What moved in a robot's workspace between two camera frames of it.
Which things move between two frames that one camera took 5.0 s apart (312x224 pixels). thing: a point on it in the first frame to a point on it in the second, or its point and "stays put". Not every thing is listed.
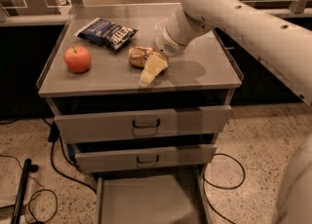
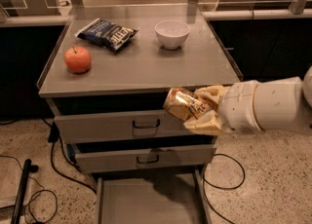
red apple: x=77 y=58 stays put
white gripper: x=163 y=43 to x=238 y=106
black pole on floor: x=22 y=190 stays put
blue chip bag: x=106 y=34 stays put
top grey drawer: x=88 y=128 stays put
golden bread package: x=138 y=55 to x=183 y=104
